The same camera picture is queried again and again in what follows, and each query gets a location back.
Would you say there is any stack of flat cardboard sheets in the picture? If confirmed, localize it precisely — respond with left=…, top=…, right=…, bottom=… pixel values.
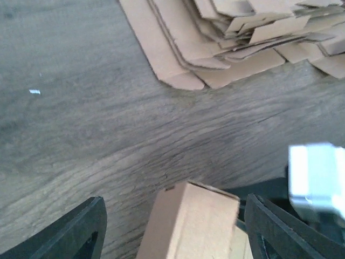
left=120, top=1, right=344, bottom=90

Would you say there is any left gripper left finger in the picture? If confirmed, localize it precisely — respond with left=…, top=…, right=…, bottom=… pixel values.
left=1, top=196, right=107, bottom=258

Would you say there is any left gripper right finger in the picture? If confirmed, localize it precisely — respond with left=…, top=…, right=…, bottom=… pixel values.
left=245, top=194, right=337, bottom=258

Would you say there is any cardboard box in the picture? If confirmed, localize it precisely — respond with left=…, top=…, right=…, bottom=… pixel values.
left=136, top=180, right=253, bottom=259

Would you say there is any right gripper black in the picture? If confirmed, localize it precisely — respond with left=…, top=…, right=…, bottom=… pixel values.
left=226, top=176, right=344, bottom=258

